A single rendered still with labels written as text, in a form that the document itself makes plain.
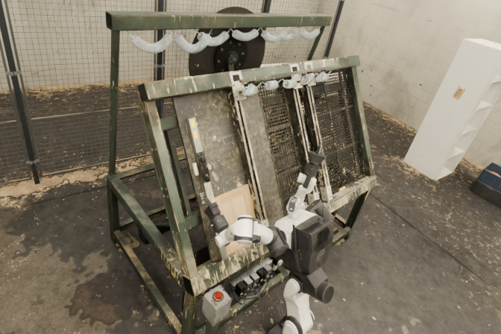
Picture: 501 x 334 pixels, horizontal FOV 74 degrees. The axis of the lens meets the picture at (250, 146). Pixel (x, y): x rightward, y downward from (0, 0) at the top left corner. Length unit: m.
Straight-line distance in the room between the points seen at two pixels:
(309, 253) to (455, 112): 4.10
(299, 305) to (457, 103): 4.07
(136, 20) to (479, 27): 5.84
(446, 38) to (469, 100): 1.97
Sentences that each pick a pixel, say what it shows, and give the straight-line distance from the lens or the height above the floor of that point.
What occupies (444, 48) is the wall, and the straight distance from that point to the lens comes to 7.23.
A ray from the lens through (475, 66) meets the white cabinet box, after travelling 5.52.
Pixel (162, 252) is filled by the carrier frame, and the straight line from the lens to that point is 2.48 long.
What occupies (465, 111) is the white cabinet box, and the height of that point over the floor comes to 1.18.
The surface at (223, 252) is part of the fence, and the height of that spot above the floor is 0.94.
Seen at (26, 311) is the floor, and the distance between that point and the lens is 3.36.
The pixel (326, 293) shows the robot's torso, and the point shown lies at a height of 1.06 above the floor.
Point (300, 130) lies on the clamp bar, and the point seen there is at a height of 1.48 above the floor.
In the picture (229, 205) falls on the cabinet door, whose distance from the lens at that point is 2.31.
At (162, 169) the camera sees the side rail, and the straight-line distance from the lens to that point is 2.01.
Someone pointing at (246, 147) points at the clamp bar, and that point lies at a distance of 2.31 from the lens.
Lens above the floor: 2.70
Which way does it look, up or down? 31 degrees down
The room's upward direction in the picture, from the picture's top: 11 degrees clockwise
